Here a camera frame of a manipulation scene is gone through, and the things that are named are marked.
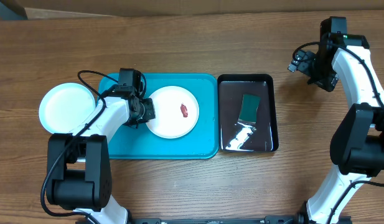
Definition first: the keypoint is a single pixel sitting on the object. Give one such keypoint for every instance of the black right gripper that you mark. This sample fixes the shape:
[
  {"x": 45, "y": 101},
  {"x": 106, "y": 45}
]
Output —
[{"x": 328, "y": 84}]

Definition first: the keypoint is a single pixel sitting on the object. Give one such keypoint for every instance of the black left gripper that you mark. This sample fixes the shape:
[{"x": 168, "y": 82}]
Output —
[{"x": 148, "y": 102}]

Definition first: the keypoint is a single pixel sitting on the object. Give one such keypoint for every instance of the pink plate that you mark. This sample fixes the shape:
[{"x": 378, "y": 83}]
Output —
[{"x": 169, "y": 122}]

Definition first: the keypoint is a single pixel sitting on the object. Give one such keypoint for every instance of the light blue plate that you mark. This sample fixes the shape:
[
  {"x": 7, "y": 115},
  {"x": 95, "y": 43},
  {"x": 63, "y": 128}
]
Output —
[{"x": 65, "y": 106}]

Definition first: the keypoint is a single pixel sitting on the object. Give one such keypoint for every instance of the green sponge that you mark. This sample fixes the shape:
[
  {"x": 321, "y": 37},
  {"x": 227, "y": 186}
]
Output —
[{"x": 249, "y": 107}]

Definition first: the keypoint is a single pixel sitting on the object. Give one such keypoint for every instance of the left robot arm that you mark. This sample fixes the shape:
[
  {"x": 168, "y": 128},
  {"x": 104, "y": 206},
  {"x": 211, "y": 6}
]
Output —
[{"x": 78, "y": 179}]

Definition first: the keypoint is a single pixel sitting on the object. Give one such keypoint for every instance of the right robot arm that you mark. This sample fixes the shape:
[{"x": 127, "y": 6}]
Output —
[{"x": 357, "y": 146}]

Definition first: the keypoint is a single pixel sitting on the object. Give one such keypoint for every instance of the teal plastic tray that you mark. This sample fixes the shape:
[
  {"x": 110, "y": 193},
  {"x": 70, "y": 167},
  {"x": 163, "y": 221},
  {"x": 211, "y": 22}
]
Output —
[{"x": 200, "y": 143}]

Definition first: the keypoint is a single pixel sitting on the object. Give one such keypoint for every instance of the black rectangular tray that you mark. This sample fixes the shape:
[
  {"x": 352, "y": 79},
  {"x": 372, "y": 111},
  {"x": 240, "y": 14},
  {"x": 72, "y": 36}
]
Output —
[{"x": 240, "y": 136}]

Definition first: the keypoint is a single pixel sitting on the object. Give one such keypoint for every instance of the red stain on pink plate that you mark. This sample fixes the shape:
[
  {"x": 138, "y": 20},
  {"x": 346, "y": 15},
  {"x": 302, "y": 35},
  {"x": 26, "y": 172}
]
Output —
[{"x": 184, "y": 111}]

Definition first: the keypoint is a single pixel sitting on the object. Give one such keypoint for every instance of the cardboard backdrop panel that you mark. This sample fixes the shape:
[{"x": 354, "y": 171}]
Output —
[{"x": 197, "y": 7}]

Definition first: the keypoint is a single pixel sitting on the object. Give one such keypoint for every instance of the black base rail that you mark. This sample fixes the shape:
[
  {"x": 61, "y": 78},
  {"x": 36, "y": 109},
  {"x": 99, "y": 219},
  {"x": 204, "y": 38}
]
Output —
[{"x": 270, "y": 219}]

